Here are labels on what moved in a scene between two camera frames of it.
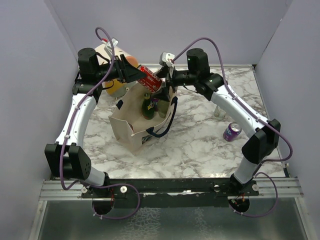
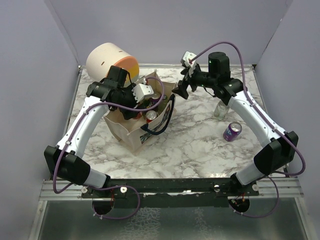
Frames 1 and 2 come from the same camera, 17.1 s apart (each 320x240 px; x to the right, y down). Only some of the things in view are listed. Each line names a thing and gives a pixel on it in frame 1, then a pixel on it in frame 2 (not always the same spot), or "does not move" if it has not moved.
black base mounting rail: [172, 193] does not move
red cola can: [131, 127] -> [150, 115]
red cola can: [151, 81] -> [139, 115]
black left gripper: [127, 73] -> [128, 90]
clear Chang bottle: [219, 113] does not move
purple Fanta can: [232, 131] does not move
